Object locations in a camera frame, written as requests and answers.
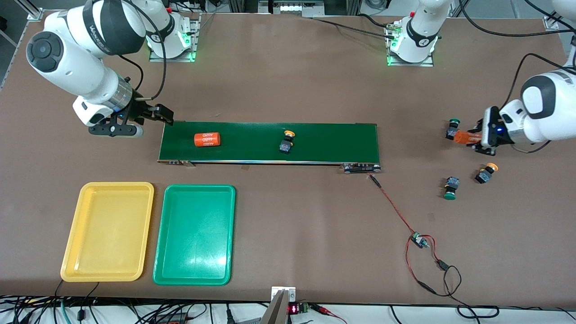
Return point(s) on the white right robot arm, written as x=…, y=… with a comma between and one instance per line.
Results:
x=72, y=67

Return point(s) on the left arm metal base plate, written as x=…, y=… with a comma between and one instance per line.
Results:
x=427, y=63

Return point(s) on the red digit display module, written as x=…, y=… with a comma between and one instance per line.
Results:
x=297, y=308

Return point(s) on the orange red device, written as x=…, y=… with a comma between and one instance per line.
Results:
x=171, y=319

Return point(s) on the small speed controller board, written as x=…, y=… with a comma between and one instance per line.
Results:
x=419, y=240

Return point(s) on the small metal clamp bracket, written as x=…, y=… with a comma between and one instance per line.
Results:
x=283, y=291

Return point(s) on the grey camera mount bar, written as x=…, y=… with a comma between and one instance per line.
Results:
x=274, y=312

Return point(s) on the green conveyor belt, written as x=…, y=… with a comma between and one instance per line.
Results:
x=252, y=150

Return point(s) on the green mushroom push button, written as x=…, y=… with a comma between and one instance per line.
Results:
x=452, y=129
x=451, y=185

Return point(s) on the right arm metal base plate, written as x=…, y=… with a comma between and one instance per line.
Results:
x=196, y=42

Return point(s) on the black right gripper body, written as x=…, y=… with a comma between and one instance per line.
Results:
x=137, y=110

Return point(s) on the red clip lead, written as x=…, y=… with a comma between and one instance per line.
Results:
x=324, y=309

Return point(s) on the yellow plastic tray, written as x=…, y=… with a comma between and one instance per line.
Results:
x=108, y=231

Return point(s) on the yellow mushroom push button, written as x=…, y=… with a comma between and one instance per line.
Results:
x=485, y=174
x=286, y=142

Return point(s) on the orange cylinder white print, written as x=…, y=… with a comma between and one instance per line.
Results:
x=207, y=139
x=463, y=136

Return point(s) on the green plastic tray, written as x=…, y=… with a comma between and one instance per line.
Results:
x=194, y=234

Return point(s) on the aluminium frame profile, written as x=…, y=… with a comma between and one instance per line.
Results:
x=551, y=22
x=31, y=9

